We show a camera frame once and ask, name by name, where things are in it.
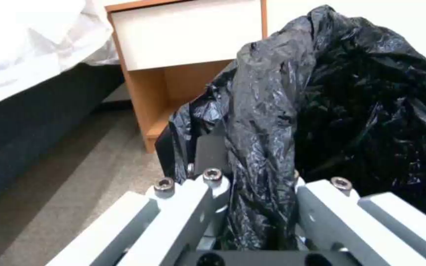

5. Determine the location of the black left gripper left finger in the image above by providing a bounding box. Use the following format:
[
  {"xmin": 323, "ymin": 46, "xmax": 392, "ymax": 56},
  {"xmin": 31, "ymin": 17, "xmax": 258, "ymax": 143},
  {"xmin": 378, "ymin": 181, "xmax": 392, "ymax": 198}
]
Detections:
[{"xmin": 48, "ymin": 135, "xmax": 232, "ymax": 266}]

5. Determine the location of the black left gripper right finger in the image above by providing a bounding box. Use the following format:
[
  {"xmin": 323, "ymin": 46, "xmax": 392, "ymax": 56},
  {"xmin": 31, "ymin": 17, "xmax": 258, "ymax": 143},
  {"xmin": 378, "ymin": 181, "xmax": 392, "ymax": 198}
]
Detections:
[{"xmin": 294, "ymin": 173, "xmax": 426, "ymax": 266}]

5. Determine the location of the black trash bin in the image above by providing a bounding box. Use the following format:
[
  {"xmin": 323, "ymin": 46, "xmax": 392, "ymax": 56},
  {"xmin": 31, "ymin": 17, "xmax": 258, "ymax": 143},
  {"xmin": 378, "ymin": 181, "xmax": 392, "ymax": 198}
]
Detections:
[{"xmin": 154, "ymin": 123, "xmax": 199, "ymax": 183}]

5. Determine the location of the black plastic trash bag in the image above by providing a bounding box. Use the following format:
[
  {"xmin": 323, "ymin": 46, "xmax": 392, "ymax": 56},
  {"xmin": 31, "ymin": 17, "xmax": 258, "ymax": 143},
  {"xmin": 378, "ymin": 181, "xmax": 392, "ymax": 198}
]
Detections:
[{"xmin": 168, "ymin": 5, "xmax": 426, "ymax": 251}]

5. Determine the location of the wooden nightstand with white drawer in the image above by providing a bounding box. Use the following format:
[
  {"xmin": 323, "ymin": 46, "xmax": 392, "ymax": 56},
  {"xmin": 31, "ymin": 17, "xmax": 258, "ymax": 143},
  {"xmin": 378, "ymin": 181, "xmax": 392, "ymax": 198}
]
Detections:
[{"xmin": 104, "ymin": 0, "xmax": 269, "ymax": 154}]

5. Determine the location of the dark bed base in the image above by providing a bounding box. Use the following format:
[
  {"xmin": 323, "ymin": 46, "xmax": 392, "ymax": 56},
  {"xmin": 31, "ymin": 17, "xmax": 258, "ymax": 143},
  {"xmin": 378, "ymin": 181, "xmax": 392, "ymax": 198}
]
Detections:
[{"xmin": 0, "ymin": 62, "xmax": 129, "ymax": 205}]

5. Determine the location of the white bed sheet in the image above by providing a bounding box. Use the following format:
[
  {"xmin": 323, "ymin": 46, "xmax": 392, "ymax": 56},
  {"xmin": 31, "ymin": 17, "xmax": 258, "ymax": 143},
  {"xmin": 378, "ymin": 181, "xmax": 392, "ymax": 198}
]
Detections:
[{"xmin": 0, "ymin": 0, "xmax": 119, "ymax": 113}]

